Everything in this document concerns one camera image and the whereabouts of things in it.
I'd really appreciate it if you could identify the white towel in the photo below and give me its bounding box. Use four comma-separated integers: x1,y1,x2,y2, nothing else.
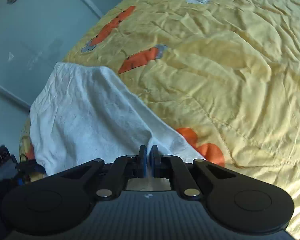
29,62,205,177

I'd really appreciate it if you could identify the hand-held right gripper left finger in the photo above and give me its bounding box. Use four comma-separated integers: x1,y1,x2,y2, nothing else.
61,145,147,200

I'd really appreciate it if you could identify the yellow printed blanket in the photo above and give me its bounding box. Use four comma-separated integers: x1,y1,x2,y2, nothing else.
19,0,300,240

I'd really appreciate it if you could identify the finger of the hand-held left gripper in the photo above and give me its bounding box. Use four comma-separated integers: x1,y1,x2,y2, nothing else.
15,160,47,185

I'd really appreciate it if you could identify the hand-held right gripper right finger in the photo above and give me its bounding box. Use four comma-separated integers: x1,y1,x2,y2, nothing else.
151,145,237,200

